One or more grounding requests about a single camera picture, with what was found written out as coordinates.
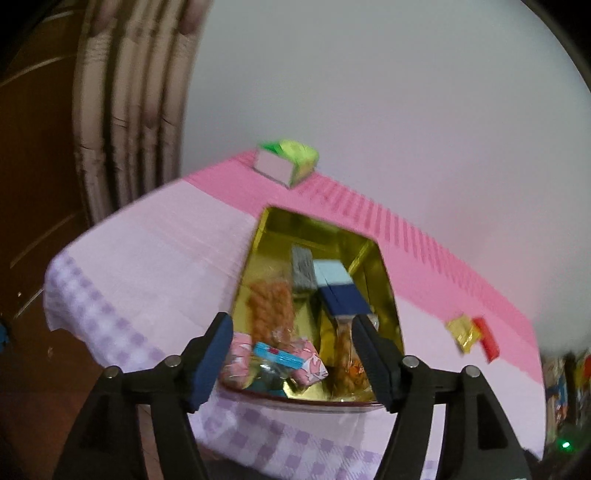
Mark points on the clear peanut packet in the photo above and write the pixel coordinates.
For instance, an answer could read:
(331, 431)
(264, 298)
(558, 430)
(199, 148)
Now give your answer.
(346, 364)

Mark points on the light blue navy packet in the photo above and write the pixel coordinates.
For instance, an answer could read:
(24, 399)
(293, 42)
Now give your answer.
(341, 295)

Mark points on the blue foam mat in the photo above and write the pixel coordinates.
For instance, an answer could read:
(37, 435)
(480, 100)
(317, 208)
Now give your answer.
(2, 334)

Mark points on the pink checked tablecloth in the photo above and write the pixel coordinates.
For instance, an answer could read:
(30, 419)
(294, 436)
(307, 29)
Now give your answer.
(161, 254)

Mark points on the brown wooden door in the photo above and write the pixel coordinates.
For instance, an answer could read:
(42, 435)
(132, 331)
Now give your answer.
(37, 184)

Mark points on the yellow snack packet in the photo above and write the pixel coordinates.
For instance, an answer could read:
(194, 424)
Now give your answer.
(461, 332)

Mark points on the beige patterned curtain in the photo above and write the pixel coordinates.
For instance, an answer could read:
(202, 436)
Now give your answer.
(129, 115)

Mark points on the gold metal tin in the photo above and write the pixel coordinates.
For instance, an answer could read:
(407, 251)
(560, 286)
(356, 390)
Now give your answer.
(304, 235)

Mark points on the red snack packet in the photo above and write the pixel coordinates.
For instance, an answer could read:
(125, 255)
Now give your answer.
(487, 339)

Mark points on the pink snack packet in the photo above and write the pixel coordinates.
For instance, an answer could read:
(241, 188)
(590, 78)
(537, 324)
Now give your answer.
(311, 364)
(238, 360)

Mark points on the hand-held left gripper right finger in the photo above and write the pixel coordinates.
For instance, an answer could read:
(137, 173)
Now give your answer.
(371, 364)

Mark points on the silver striped snack packet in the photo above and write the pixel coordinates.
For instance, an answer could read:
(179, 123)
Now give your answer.
(302, 270)

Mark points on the orange twisted snack packet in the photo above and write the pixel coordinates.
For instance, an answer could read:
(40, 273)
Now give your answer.
(270, 309)

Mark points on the blue candy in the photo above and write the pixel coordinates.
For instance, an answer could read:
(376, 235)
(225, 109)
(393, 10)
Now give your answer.
(277, 356)

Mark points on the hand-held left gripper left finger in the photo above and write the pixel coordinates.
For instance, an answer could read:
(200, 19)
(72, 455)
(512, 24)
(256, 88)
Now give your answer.
(212, 355)

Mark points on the green tissue box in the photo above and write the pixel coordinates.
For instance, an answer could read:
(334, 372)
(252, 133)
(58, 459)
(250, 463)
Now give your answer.
(277, 168)

